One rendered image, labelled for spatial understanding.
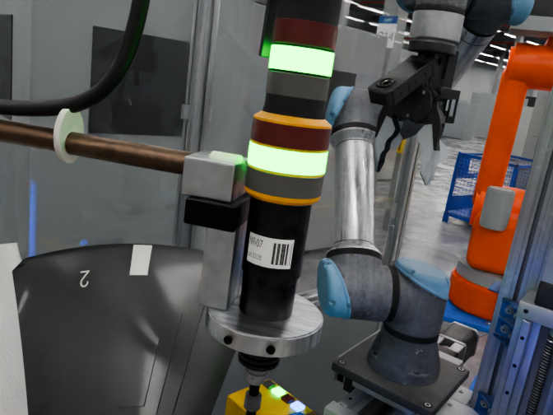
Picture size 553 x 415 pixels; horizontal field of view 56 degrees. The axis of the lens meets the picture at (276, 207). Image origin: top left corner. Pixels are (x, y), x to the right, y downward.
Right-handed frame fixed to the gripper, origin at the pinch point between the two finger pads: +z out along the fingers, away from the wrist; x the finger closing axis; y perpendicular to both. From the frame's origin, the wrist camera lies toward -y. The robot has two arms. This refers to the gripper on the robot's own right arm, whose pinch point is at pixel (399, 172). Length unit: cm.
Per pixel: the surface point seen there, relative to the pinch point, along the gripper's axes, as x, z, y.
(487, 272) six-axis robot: 108, 111, 315
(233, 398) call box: 10.9, 40.9, -19.2
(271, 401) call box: 6.9, 40.8, -14.1
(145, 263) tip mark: -5.5, 6.2, -47.4
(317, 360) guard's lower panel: 45, 72, 46
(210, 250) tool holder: -23, -2, -54
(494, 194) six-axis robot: 112, 49, 303
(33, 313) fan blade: -2, 11, -56
